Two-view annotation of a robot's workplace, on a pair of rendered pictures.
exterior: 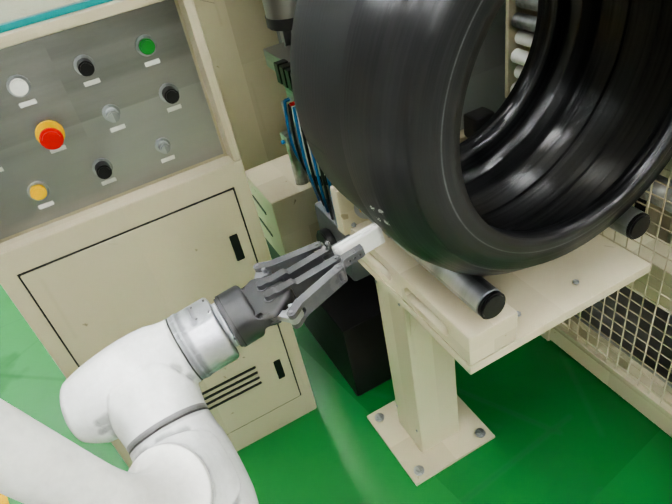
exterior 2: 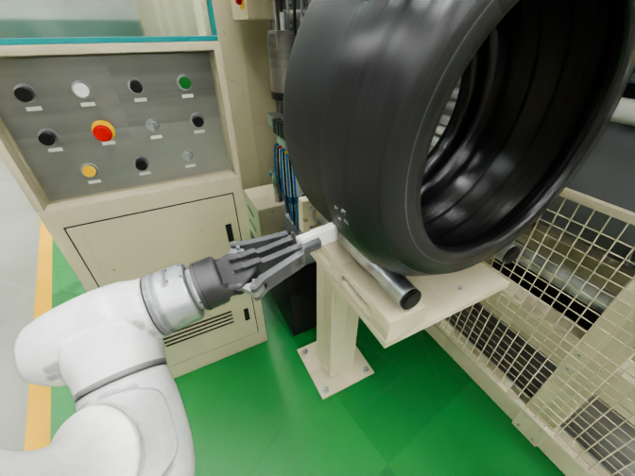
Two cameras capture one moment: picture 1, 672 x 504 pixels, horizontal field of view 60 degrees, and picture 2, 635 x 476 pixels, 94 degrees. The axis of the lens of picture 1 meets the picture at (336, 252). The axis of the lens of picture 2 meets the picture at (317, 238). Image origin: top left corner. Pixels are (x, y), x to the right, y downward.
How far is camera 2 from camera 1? 28 cm
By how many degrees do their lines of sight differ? 6
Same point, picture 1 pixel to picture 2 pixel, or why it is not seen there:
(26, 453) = not seen: outside the picture
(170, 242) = (183, 222)
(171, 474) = (94, 447)
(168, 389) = (125, 345)
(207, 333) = (174, 296)
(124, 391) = (78, 342)
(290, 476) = (243, 383)
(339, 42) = (333, 50)
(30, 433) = not seen: outside the picture
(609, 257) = (481, 274)
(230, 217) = (228, 212)
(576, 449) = (422, 386)
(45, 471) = not seen: outside the picture
